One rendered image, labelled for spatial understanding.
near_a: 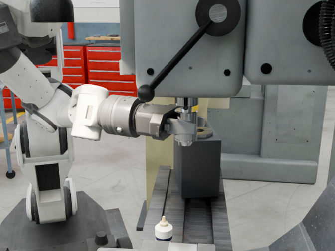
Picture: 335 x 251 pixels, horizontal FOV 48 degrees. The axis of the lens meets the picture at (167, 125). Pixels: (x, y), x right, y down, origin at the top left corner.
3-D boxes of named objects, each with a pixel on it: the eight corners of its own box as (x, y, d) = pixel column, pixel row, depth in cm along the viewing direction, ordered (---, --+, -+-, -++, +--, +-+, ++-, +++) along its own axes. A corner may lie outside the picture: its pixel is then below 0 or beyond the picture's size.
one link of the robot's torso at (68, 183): (30, 205, 173) (27, 178, 169) (75, 199, 178) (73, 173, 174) (28, 229, 154) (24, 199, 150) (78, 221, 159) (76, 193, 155)
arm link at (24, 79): (36, 125, 113) (-20, 75, 97) (64, 93, 117) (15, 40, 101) (58, 137, 106) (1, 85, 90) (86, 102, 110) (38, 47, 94)
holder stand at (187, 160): (180, 198, 117) (181, 137, 112) (173, 170, 138) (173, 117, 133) (219, 196, 118) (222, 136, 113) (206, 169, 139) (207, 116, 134)
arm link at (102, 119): (115, 90, 79) (71, 86, 84) (106, 141, 78) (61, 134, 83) (138, 102, 90) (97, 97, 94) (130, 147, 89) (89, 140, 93)
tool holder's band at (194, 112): (192, 110, 80) (192, 106, 79) (201, 116, 75) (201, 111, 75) (171, 112, 78) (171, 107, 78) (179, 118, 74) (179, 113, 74)
